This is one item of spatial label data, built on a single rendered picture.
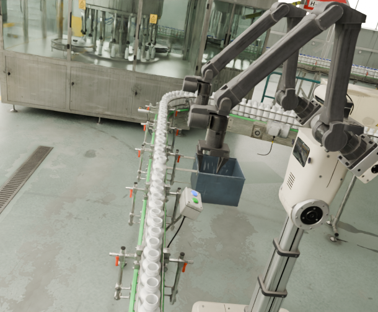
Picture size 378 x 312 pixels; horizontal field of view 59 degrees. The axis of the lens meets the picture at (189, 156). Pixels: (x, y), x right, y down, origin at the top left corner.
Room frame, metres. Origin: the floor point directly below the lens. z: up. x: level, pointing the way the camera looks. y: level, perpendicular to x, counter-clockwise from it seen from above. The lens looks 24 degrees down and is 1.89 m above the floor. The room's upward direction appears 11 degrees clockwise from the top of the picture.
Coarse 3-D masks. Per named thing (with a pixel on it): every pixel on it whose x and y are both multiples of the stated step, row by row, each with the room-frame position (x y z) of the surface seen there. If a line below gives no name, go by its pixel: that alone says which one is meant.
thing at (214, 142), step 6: (210, 132) 1.01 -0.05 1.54; (210, 138) 1.00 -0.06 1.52; (216, 138) 1.00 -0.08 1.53; (222, 138) 1.00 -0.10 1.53; (198, 144) 1.03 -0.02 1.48; (204, 144) 1.01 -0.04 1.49; (210, 144) 1.00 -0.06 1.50; (216, 144) 1.00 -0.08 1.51; (222, 144) 1.01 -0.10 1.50; (216, 150) 0.99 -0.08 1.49; (222, 150) 0.99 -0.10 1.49; (228, 150) 1.00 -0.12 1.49
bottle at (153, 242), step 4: (152, 240) 0.90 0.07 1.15; (156, 240) 0.90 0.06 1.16; (148, 244) 0.88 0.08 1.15; (152, 244) 0.87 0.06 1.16; (156, 244) 0.87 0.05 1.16; (144, 248) 0.89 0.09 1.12; (148, 248) 0.88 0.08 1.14; (152, 248) 0.87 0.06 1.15; (156, 248) 0.88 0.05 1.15; (144, 252) 0.88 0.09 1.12; (160, 252) 0.89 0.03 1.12; (144, 256) 0.87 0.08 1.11
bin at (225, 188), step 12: (204, 156) 2.19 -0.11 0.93; (168, 168) 1.90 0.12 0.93; (180, 168) 1.93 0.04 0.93; (192, 168) 2.19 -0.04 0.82; (204, 168) 2.20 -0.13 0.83; (216, 168) 2.21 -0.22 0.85; (228, 168) 2.22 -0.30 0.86; (240, 168) 2.06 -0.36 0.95; (168, 180) 2.11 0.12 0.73; (192, 180) 2.08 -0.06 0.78; (204, 180) 1.89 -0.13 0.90; (216, 180) 1.90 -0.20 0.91; (228, 180) 1.91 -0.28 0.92; (240, 180) 1.92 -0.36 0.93; (204, 192) 1.89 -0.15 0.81; (216, 192) 1.90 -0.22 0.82; (228, 192) 1.91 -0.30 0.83; (240, 192) 1.92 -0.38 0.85; (228, 204) 1.91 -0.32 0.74
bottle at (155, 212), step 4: (156, 208) 1.08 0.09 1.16; (152, 212) 1.05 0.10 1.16; (156, 212) 1.08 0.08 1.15; (160, 212) 1.07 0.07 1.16; (152, 216) 1.05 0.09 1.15; (156, 216) 1.05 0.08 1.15; (148, 220) 1.05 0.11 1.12; (148, 224) 1.04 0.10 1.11; (144, 240) 1.05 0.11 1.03; (144, 244) 1.04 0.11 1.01
